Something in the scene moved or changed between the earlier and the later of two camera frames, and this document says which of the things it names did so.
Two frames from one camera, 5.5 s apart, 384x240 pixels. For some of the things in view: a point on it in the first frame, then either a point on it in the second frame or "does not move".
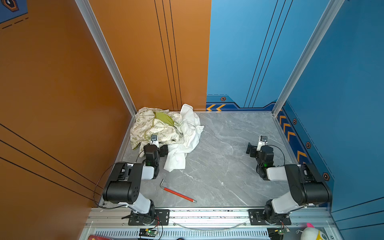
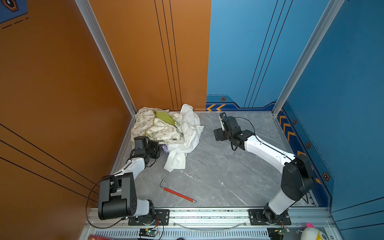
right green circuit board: (277, 233) does not move
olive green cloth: (164, 117) does not move
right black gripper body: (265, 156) -> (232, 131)
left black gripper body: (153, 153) -> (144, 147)
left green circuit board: (147, 232) does not move
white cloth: (191, 127) does not move
